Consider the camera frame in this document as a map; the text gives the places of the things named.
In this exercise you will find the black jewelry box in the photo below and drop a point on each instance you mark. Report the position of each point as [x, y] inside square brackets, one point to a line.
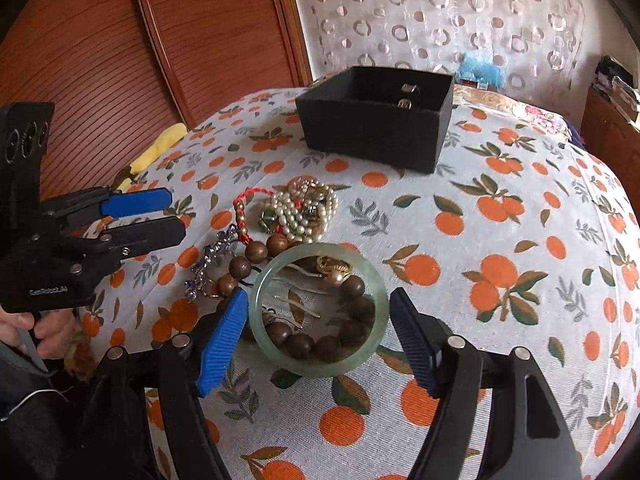
[370, 135]

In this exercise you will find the person's dark clothing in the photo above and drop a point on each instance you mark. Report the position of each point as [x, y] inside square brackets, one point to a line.
[45, 435]

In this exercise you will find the stack of folded clothes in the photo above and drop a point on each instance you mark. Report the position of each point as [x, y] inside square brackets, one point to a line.
[617, 85]

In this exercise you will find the pale green jade bangle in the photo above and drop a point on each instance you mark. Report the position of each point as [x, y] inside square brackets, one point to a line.
[260, 330]

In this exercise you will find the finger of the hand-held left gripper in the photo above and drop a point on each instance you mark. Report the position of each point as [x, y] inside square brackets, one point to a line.
[150, 235]
[135, 201]

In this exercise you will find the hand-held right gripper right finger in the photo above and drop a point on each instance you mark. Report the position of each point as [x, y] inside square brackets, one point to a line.
[415, 340]

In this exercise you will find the blue bag on box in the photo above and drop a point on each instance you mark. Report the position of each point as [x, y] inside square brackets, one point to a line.
[480, 67]

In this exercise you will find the small metal earring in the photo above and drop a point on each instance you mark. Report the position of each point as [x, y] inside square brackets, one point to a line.
[404, 104]
[410, 88]

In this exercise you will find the wooden cabinet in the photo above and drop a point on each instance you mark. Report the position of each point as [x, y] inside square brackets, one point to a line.
[612, 135]

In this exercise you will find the circle pattern curtain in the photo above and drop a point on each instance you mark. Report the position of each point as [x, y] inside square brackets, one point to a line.
[425, 10]

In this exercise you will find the small cardboard box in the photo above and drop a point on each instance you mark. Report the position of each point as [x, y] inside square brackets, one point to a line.
[475, 84]

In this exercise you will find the gold hair comb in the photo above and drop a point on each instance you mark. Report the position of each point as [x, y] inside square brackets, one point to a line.
[300, 287]

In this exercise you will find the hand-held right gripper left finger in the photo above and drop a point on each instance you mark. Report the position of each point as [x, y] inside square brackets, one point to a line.
[222, 345]

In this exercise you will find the yellow plush toy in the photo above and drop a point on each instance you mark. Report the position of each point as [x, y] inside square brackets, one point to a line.
[162, 142]

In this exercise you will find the floral blanket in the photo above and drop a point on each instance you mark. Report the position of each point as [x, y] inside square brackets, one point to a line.
[520, 110]

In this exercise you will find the wooden wardrobe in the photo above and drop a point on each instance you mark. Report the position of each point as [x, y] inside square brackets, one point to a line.
[100, 50]

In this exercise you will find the orange fruit print cloth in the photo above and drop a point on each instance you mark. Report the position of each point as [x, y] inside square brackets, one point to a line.
[500, 210]

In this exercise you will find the person's left hand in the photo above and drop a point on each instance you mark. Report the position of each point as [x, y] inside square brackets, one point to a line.
[52, 330]

